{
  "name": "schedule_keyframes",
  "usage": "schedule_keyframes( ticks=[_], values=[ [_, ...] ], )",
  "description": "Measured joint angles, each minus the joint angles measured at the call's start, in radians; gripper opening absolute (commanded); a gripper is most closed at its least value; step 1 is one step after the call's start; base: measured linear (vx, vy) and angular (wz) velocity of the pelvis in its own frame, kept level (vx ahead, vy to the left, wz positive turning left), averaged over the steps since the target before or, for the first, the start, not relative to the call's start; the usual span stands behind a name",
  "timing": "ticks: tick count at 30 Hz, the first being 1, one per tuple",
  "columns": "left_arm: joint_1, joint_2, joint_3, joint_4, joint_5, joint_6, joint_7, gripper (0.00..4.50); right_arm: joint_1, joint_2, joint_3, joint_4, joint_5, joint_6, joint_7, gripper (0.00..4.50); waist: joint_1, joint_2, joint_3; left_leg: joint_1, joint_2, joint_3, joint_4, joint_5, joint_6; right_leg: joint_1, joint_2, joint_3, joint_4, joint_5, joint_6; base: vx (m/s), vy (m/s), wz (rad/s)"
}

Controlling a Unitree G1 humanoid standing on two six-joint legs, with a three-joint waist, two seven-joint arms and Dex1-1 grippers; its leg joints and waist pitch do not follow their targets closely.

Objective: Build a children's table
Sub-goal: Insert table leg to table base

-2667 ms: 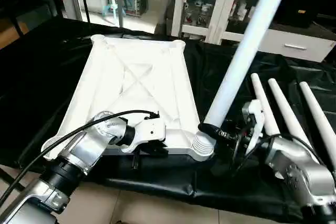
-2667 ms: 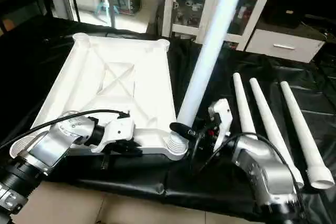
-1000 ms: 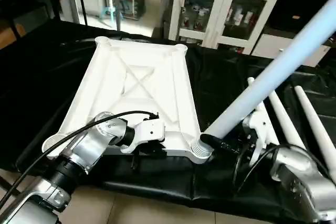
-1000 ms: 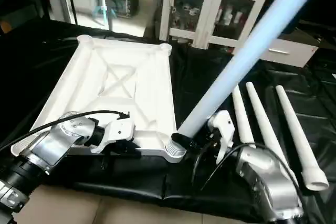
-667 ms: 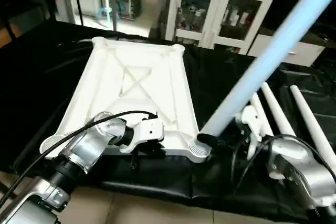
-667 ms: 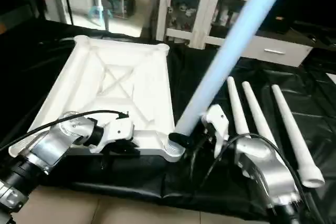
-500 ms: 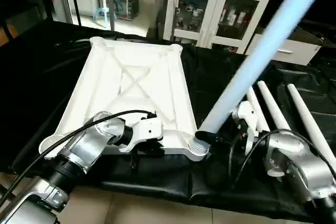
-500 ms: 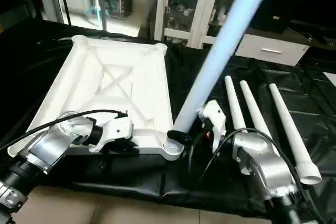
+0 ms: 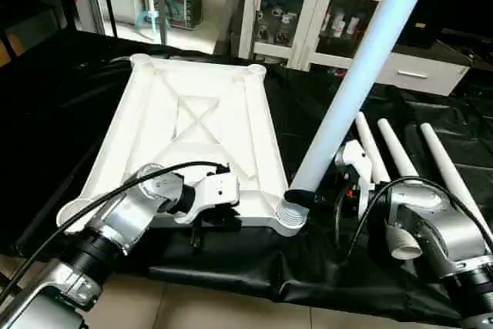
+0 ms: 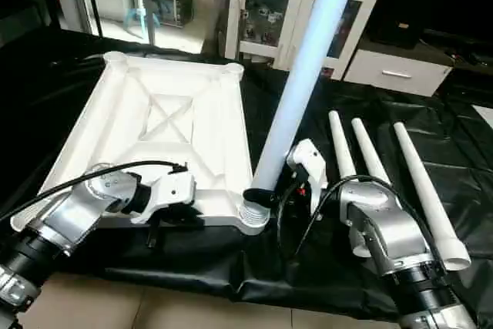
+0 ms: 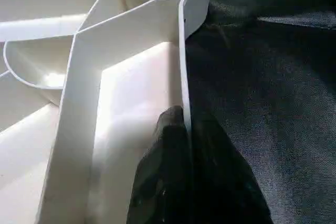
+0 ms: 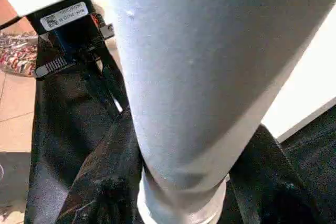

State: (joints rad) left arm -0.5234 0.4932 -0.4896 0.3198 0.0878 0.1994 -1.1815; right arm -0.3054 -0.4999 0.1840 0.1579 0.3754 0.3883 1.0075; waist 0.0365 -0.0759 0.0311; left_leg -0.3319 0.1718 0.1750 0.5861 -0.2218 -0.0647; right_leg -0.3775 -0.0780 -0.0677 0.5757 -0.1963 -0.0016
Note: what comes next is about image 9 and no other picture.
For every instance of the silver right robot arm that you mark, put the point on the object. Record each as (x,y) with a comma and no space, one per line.
(439,229)

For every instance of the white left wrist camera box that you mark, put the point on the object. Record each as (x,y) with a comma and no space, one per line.
(216,190)

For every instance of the black work mat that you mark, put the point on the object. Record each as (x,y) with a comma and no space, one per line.
(54,113)

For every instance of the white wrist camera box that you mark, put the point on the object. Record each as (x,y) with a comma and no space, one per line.
(356,158)
(216,190)

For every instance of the white glass door cabinet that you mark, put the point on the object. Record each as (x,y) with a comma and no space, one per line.
(293,9)

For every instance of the white drawer unit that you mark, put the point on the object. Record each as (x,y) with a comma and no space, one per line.
(420,75)

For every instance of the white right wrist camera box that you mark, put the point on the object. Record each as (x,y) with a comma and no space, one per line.
(356,158)

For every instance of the white plastic table top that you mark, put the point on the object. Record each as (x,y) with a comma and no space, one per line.
(192,121)

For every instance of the white plastic table leg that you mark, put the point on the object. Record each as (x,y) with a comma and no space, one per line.
(370,144)
(362,75)
(397,148)
(451,175)

